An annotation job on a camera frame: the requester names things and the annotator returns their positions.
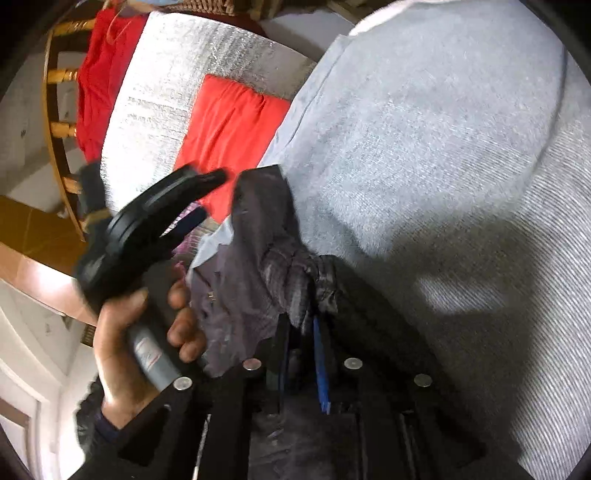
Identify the dark grey garment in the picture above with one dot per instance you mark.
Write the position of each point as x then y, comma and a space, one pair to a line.
249, 277

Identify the wooden chair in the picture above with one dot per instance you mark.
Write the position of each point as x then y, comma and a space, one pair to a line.
51, 138

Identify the light grey sweatshirt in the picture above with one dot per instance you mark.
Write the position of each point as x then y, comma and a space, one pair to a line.
438, 161

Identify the red cloth on chair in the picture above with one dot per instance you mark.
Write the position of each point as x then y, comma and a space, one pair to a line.
101, 78

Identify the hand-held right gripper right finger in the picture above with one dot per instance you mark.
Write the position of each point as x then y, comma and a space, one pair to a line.
322, 369

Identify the white door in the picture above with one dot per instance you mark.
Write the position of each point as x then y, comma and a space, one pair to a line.
27, 369

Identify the silver textured blanket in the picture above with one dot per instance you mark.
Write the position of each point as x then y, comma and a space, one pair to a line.
157, 92

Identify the black fluffy cloth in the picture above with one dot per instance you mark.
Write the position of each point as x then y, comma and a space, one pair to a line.
91, 187

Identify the person's left forearm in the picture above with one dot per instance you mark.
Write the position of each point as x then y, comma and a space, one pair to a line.
94, 422

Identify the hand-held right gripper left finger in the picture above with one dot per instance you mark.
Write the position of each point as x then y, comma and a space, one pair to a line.
282, 369

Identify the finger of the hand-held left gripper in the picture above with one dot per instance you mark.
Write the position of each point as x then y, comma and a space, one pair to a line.
184, 187
187, 226

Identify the person's left hand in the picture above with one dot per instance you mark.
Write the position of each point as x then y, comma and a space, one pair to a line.
117, 360

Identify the folded red cloth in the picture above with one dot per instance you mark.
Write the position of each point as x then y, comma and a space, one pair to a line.
226, 134

